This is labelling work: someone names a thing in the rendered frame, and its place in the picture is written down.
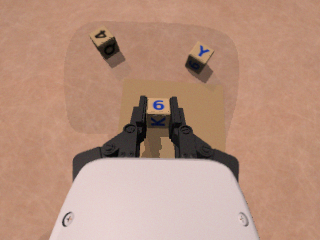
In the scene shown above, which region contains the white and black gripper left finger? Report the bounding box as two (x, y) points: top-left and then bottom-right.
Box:
(73, 95), (147, 181)

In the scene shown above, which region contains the tan flat square mat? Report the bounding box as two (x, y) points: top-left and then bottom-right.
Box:
(118, 79), (226, 158)

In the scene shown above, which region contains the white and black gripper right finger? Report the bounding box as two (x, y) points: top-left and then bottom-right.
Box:
(169, 96), (239, 183)

